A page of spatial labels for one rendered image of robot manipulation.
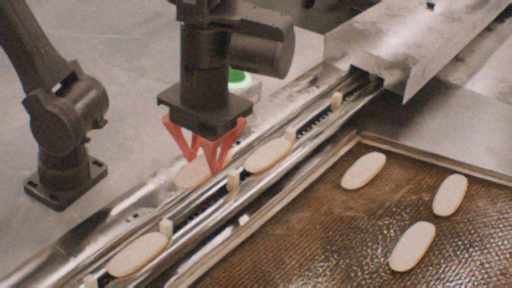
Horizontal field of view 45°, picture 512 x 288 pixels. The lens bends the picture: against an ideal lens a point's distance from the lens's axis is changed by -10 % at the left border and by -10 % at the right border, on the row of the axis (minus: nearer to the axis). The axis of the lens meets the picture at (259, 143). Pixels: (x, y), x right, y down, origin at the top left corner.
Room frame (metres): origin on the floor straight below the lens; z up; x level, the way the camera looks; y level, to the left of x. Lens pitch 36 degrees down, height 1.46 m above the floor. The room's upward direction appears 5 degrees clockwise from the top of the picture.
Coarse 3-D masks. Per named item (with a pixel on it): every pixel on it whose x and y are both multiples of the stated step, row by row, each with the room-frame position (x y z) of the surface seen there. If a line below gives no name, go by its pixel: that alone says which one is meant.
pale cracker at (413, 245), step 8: (416, 224) 0.60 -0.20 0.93; (424, 224) 0.60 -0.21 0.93; (432, 224) 0.60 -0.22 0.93; (408, 232) 0.59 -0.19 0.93; (416, 232) 0.58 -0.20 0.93; (424, 232) 0.58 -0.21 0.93; (432, 232) 0.59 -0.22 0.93; (400, 240) 0.57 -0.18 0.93; (408, 240) 0.57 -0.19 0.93; (416, 240) 0.57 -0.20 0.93; (424, 240) 0.57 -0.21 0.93; (400, 248) 0.56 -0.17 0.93; (408, 248) 0.55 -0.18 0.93; (416, 248) 0.55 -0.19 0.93; (424, 248) 0.56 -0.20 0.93; (392, 256) 0.55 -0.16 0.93; (400, 256) 0.54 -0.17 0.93; (408, 256) 0.54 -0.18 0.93; (416, 256) 0.54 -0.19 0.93; (392, 264) 0.53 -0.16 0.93; (400, 264) 0.53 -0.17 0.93; (408, 264) 0.53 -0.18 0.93
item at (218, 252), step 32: (320, 160) 0.75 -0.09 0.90; (448, 160) 0.75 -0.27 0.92; (288, 192) 0.69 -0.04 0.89; (320, 192) 0.69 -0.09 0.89; (384, 192) 0.69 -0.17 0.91; (480, 192) 0.68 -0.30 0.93; (256, 224) 0.62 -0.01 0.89; (288, 224) 0.63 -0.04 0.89; (448, 224) 0.61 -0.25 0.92; (224, 256) 0.56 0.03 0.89; (256, 256) 0.56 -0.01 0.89; (352, 256) 0.56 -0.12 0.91
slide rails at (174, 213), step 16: (352, 80) 1.07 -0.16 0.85; (304, 112) 0.95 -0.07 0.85; (320, 112) 0.96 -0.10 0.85; (336, 112) 0.96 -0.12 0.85; (320, 128) 0.91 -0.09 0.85; (240, 160) 0.80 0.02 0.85; (224, 176) 0.76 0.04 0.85; (256, 176) 0.77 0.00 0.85; (192, 192) 0.72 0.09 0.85; (208, 192) 0.72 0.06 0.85; (240, 192) 0.73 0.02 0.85; (176, 208) 0.68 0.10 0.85; (192, 208) 0.69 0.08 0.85; (208, 208) 0.69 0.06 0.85; (192, 224) 0.66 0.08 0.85; (128, 240) 0.61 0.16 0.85; (176, 240) 0.62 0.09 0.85; (112, 256) 0.58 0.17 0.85; (96, 272) 0.55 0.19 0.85
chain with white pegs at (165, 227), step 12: (336, 96) 0.98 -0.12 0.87; (348, 96) 1.03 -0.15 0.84; (336, 108) 0.97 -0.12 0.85; (288, 132) 0.86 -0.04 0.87; (300, 132) 0.90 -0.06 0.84; (228, 180) 0.75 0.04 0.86; (240, 180) 0.77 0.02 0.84; (228, 192) 0.74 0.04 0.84; (192, 216) 0.68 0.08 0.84; (168, 228) 0.63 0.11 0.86; (180, 228) 0.66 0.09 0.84; (108, 276) 0.55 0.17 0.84
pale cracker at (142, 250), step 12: (144, 240) 0.60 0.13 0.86; (156, 240) 0.61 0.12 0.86; (120, 252) 0.58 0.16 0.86; (132, 252) 0.58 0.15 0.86; (144, 252) 0.58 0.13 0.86; (156, 252) 0.59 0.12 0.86; (120, 264) 0.56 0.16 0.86; (132, 264) 0.56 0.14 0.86; (144, 264) 0.57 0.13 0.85; (120, 276) 0.54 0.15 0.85
